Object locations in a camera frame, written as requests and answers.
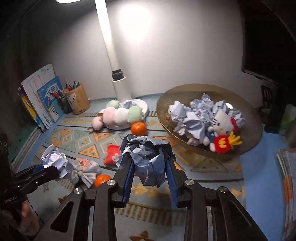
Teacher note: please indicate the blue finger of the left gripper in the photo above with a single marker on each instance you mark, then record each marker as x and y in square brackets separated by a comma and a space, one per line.
[38, 168]
[27, 182]

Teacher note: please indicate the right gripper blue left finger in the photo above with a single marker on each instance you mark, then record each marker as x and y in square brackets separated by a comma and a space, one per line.
[128, 182]

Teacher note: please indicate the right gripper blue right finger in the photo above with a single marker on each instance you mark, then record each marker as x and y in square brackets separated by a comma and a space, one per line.
[170, 167]

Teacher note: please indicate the orange mandarin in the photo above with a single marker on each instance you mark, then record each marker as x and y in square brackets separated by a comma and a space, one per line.
[100, 179]
[139, 129]

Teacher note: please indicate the paper pile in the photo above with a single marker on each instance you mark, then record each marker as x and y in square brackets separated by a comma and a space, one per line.
[148, 155]

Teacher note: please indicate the red snack bag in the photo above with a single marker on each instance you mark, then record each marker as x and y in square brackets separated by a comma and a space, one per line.
[113, 154]

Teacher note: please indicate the plaid fabric bow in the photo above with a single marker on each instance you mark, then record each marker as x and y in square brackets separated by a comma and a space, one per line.
[86, 174]

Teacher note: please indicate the pink card box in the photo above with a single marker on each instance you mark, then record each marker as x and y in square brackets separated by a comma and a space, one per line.
[82, 161]

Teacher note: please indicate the paper ball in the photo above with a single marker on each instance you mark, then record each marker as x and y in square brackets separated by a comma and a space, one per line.
[187, 121]
[206, 109]

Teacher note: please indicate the Hello Kitty plush toy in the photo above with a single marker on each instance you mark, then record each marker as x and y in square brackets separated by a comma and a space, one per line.
[220, 135]

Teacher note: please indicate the pastel dango plush large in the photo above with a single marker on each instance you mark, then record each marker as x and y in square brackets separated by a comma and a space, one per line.
[117, 118]

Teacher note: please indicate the pastel dango plush small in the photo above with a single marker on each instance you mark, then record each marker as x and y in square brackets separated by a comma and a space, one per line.
[113, 103]

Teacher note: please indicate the paper ball front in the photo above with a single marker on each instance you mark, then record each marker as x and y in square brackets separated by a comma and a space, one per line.
[206, 109]

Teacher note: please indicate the person's left hand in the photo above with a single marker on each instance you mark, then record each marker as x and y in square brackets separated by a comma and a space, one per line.
[29, 224]

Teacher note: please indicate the stacked books at left edge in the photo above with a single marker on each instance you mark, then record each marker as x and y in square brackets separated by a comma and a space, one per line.
[20, 148]

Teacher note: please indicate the yellow cover book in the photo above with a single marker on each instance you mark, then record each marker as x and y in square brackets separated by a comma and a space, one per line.
[30, 109]

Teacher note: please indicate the patterned blue woven mat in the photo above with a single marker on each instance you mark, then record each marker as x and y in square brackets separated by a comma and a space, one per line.
[95, 209]

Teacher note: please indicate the blue cover book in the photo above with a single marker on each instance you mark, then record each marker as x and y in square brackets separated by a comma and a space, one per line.
[49, 94]

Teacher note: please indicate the black mesh pen cup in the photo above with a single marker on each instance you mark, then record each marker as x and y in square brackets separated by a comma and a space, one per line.
[64, 104]

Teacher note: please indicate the bamboo pen holder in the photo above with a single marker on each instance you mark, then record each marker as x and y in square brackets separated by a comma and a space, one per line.
[78, 99]

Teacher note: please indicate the amber ribbed glass bowl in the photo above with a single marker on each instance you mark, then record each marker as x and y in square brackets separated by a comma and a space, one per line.
[250, 134]

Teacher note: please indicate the white desk lamp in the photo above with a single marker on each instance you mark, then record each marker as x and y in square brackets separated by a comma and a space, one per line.
[120, 84]

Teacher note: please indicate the stack of notebooks right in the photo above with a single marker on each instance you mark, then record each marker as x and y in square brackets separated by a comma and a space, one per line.
[285, 159]

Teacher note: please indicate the black phone stand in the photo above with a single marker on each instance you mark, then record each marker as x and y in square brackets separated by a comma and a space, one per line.
[267, 101]

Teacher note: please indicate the green tissue pack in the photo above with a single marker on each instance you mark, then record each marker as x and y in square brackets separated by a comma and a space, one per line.
[287, 119]

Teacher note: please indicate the black monitor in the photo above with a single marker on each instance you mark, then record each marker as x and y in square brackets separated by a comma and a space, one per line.
[269, 39]

